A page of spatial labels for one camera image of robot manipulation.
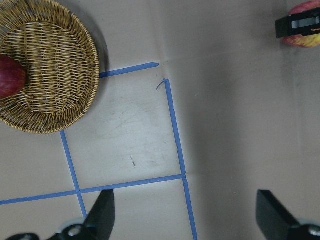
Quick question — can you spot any woven wicker basket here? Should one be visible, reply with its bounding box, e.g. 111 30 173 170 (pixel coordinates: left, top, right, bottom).
0 0 100 134

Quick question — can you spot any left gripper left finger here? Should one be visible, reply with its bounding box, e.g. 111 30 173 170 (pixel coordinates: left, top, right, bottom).
50 189 115 240

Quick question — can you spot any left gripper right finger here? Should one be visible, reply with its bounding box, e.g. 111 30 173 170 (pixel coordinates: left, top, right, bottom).
255 189 320 240

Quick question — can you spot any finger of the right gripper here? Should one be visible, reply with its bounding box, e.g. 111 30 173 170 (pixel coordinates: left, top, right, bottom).
275 9 320 39

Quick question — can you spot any yellow-red apple from basket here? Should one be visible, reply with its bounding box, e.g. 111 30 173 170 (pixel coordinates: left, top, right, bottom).
283 0 320 48

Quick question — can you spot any dark red apple in basket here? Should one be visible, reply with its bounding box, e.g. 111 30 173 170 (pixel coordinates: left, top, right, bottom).
0 55 27 99

